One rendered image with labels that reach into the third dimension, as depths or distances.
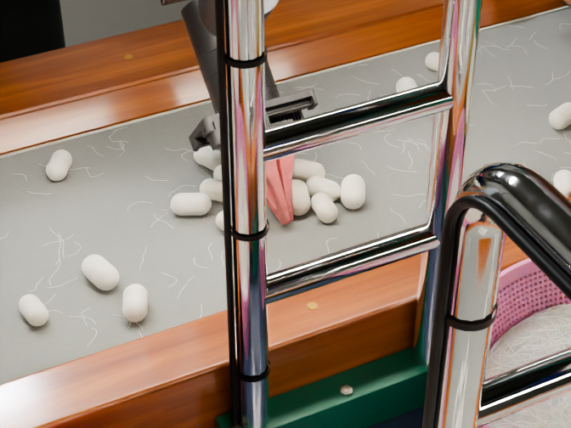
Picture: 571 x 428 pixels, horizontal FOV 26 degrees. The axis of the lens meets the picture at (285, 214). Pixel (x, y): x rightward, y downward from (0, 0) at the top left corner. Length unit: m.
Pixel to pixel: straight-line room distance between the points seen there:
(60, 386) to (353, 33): 0.55
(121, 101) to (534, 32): 0.45
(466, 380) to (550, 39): 0.80
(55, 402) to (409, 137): 0.45
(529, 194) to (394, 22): 0.83
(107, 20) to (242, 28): 2.15
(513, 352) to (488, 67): 0.40
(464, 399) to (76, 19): 2.35
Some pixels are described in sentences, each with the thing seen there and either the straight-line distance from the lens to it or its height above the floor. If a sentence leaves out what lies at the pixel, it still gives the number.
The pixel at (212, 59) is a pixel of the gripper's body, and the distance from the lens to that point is 1.05.
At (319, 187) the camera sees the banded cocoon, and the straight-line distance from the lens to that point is 1.07.
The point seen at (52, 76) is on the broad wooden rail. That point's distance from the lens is 1.22.
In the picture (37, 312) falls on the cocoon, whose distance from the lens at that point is 0.97.
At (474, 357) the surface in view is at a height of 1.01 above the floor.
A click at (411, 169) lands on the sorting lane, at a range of 1.12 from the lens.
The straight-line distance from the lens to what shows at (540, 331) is 0.99.
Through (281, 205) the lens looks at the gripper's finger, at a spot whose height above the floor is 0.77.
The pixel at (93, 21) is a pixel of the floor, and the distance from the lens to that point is 2.85.
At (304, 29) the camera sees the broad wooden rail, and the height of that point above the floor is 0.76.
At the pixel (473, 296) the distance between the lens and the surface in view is 0.54.
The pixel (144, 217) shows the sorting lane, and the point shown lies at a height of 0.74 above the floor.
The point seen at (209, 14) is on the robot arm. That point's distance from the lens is 1.01.
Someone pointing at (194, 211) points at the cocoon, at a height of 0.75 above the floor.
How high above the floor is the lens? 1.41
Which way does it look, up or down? 39 degrees down
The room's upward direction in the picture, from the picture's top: straight up
